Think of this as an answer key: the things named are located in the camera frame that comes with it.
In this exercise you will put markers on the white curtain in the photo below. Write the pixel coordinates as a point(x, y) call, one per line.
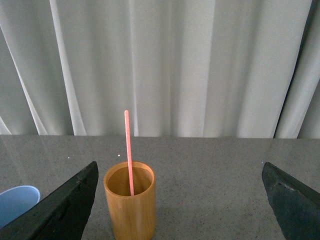
point(186, 68)

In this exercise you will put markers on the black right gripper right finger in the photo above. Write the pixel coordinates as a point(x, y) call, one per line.
point(295, 205)

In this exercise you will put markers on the blue cup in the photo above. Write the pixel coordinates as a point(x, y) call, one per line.
point(16, 201)

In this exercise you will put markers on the bamboo chopstick holder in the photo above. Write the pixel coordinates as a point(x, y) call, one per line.
point(133, 217)

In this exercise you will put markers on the pink chopstick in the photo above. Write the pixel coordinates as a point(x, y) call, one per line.
point(129, 150)

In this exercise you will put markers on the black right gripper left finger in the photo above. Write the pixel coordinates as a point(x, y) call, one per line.
point(62, 215)

